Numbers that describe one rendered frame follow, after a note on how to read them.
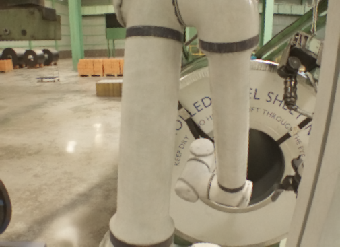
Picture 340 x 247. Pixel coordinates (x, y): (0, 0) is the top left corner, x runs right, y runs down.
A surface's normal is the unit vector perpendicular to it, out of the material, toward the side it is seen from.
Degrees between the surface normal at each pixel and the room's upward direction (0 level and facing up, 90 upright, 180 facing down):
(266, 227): 90
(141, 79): 80
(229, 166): 111
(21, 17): 89
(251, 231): 90
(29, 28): 89
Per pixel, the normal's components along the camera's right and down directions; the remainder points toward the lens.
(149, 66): 0.00, 0.14
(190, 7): -0.40, 0.73
